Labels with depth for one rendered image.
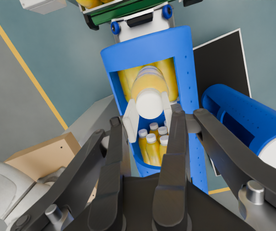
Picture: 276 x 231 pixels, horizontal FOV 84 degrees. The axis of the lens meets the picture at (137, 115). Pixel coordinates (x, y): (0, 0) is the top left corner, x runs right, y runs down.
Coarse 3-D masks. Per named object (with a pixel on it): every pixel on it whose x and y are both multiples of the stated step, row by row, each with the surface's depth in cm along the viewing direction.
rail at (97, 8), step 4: (116, 0) 55; (120, 0) 55; (124, 0) 55; (128, 0) 56; (104, 4) 55; (108, 4) 55; (112, 4) 56; (116, 4) 57; (92, 8) 56; (96, 8) 56; (100, 8) 56; (104, 8) 58; (84, 12) 57; (88, 12) 57; (92, 12) 59
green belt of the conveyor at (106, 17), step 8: (136, 0) 61; (144, 0) 60; (152, 0) 61; (160, 0) 61; (168, 0) 61; (112, 8) 63; (120, 8) 62; (128, 8) 62; (136, 8) 62; (144, 8) 63; (96, 16) 64; (104, 16) 64; (112, 16) 64; (120, 16) 65; (96, 24) 67
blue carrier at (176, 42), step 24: (120, 48) 38; (144, 48) 37; (168, 48) 38; (192, 48) 45; (192, 72) 44; (120, 96) 60; (192, 96) 46; (144, 120) 72; (192, 144) 50; (144, 168) 56; (192, 168) 53
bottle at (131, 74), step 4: (132, 68) 49; (136, 68) 49; (140, 68) 50; (124, 72) 52; (128, 72) 50; (132, 72) 49; (136, 72) 49; (128, 76) 51; (132, 76) 50; (128, 80) 52; (132, 80) 51; (128, 84) 53; (132, 84) 51
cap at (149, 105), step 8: (144, 96) 21; (152, 96) 21; (160, 96) 21; (136, 104) 21; (144, 104) 21; (152, 104) 21; (160, 104) 21; (144, 112) 22; (152, 112) 22; (160, 112) 21
